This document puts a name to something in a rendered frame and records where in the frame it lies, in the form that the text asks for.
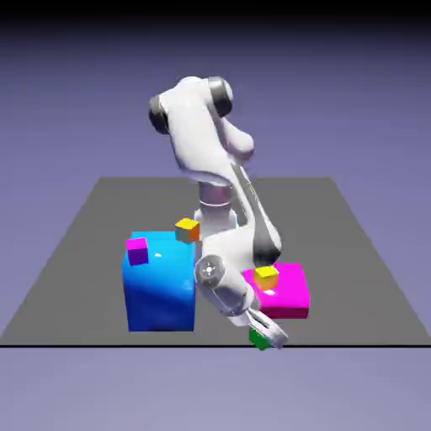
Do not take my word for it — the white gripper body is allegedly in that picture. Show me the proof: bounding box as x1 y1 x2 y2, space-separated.
244 308 290 350

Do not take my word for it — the small green cube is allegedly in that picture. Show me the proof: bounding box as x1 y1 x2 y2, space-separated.
248 328 273 352

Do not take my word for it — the small yellow cube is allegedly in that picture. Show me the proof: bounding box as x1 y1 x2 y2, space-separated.
253 265 279 291
174 217 200 244

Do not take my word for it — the small purple cube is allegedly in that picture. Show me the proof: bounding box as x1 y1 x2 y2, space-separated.
125 237 150 266

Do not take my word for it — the large magenta box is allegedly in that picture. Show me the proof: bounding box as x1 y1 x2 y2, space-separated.
242 263 311 320

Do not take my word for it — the large blue box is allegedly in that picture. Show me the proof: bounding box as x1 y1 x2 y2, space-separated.
120 230 198 333

